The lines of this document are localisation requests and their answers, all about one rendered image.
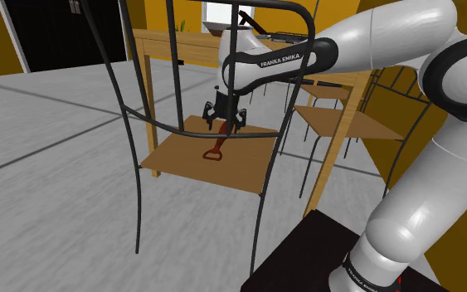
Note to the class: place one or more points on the black frame chair wooden seat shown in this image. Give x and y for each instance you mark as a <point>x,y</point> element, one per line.
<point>217,165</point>
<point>338,123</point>
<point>326,92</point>

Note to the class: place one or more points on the wooden table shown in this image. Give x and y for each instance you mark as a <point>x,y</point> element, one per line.
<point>192,47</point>

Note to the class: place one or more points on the dark robot stand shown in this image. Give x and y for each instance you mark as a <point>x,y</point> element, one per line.
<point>297,258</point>

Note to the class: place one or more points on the red bottle opener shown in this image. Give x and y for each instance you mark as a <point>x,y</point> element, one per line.
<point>218,145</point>

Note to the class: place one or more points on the brown bowl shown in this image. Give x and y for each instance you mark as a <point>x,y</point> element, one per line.
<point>213,27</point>

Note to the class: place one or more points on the black door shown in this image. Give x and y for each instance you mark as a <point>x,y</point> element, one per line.
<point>63,32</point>

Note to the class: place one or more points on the window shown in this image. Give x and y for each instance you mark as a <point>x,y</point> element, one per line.
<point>221,10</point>

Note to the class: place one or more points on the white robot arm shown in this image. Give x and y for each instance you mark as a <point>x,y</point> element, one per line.
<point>403,36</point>

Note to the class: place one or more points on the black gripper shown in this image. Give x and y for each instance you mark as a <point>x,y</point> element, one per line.
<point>221,103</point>

